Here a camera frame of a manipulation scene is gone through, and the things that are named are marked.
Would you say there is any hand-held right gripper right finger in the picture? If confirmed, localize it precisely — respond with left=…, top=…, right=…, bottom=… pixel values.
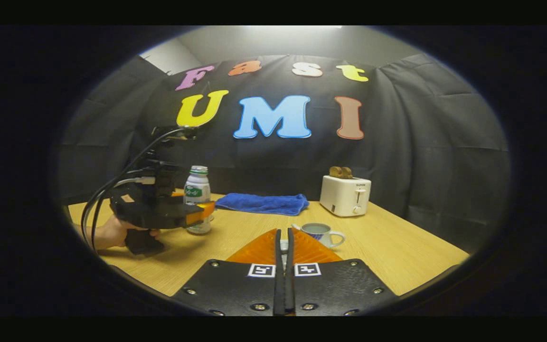
left=287, top=228, right=397, bottom=316

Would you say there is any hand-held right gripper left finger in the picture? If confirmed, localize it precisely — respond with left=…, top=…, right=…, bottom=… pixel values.
left=173, top=229, right=284, bottom=316

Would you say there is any white water bottle green label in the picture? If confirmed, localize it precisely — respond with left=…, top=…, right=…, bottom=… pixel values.
left=184, top=166, right=212, bottom=234

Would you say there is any white blue patterned teacup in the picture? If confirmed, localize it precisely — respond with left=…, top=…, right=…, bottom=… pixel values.
left=292, top=223, right=346, bottom=248

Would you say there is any blue towel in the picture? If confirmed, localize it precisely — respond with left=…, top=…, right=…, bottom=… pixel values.
left=215, top=193, right=309, bottom=216

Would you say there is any white toaster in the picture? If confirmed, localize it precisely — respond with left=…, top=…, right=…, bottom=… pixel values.
left=320, top=175, right=372, bottom=217

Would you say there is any black backdrop cloth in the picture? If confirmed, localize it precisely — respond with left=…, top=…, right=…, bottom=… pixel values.
left=57, top=52, right=511, bottom=255

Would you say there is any white cable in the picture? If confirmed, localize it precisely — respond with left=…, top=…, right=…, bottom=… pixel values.
left=112, top=177, right=155, bottom=189

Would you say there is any black cable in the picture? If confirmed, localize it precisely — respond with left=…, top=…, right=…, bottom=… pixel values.
left=91, top=169, right=143, bottom=250
left=81, top=126, right=196, bottom=250

